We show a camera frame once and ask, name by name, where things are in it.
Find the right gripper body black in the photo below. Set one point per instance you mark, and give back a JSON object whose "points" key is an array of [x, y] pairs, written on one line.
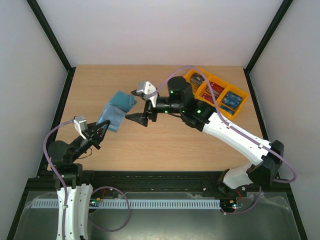
{"points": [[149, 110]]}

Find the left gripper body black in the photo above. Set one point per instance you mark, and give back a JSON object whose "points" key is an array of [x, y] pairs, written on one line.
{"points": [[93, 138]]}

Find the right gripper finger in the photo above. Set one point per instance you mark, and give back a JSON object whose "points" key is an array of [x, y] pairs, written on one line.
{"points": [[139, 118], [134, 92]]}

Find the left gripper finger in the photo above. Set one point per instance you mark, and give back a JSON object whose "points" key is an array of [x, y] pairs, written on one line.
{"points": [[92, 127], [102, 128]]}

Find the blue leather card holder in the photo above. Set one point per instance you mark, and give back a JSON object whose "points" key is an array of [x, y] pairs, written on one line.
{"points": [[116, 109]]}

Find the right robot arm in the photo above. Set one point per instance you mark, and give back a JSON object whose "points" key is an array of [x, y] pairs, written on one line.
{"points": [[263, 156]]}

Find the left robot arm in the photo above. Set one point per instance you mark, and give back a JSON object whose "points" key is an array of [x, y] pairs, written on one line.
{"points": [[73, 192]]}

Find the black card stack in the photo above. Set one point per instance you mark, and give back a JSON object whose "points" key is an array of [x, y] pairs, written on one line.
{"points": [[197, 79]]}

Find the red card stack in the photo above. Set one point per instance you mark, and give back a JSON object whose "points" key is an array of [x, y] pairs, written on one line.
{"points": [[216, 89]]}

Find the loose blue card in bin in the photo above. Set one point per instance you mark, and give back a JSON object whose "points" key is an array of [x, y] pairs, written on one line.
{"points": [[225, 108]]}

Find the blue card stack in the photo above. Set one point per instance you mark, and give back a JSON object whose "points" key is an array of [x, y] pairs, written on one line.
{"points": [[232, 100]]}

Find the yellow three-compartment bin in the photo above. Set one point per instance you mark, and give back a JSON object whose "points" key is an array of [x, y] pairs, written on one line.
{"points": [[198, 91]]}

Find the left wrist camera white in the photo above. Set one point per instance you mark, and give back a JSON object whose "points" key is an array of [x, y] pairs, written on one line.
{"points": [[80, 125]]}

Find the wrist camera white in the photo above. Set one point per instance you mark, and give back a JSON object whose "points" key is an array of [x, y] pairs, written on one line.
{"points": [[80, 125], [147, 91]]}

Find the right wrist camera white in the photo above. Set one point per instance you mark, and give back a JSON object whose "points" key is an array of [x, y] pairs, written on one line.
{"points": [[147, 91]]}

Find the black aluminium frame rail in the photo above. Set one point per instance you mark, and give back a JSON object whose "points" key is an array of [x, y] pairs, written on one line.
{"points": [[199, 182]]}

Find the light blue cable duct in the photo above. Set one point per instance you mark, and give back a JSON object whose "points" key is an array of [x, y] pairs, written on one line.
{"points": [[157, 204]]}

